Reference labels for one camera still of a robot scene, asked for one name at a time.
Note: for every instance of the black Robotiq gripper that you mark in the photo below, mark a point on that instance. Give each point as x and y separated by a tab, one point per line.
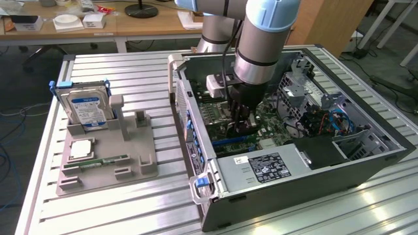
249	95

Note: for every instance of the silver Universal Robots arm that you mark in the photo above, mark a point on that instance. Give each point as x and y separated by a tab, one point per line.
260	44

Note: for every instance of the long blue expansion slot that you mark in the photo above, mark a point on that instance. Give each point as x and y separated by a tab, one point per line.
228	142

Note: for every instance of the short blue expansion slot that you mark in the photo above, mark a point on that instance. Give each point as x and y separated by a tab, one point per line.
247	147

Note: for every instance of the CPU socket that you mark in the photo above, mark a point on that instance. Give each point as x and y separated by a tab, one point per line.
224	109

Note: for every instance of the perforated metal disk bay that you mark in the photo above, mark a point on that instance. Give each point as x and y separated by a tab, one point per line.
294	98

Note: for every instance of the green motherboard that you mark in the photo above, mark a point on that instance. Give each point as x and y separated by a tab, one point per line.
271	132

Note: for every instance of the silver chipset heatsink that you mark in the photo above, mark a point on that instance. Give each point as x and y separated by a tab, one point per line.
268	144

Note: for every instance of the black plastic air shroud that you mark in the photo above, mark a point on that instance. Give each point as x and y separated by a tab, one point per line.
319	151

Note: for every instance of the grey power supply unit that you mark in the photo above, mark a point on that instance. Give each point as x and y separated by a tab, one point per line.
241	176

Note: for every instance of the white paper stack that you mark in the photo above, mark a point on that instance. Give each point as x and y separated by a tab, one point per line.
188	23

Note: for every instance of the black power adapter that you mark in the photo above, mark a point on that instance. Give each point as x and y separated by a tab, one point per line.
359	54

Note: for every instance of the wooden cabinet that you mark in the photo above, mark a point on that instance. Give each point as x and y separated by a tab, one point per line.
332	24

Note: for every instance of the grey slanted disk bay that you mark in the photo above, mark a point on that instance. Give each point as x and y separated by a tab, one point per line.
359	144

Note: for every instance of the wooden desk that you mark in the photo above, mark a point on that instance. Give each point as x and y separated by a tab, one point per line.
147	27

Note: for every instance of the black open PC case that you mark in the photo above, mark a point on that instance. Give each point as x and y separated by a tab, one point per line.
294	195

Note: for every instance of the black round lamp base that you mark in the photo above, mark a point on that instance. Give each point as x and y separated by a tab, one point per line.
140	11

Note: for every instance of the hard disk in blue caddy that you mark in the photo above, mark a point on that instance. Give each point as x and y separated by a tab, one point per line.
84	107

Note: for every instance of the green RAM stick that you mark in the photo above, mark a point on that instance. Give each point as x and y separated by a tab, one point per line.
97	162

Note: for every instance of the red packet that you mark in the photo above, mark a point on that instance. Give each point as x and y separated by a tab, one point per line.
105	10

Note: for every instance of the silver CPU chip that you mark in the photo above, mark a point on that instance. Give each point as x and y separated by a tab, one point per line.
80	149

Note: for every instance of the small white labelled box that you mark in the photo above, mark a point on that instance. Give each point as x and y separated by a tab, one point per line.
93	21

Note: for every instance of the grey parts rack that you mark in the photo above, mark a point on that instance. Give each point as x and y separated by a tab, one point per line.
104	181

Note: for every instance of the white tape roll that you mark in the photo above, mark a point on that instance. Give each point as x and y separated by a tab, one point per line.
62	2

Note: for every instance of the grey cup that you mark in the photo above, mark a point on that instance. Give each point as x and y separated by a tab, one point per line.
48	3

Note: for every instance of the white box with black lid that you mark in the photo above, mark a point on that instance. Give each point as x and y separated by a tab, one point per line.
26	25

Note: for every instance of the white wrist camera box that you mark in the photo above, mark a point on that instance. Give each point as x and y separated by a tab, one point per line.
215	85

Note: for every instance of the white table frame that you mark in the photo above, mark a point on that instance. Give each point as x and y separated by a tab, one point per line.
408	55

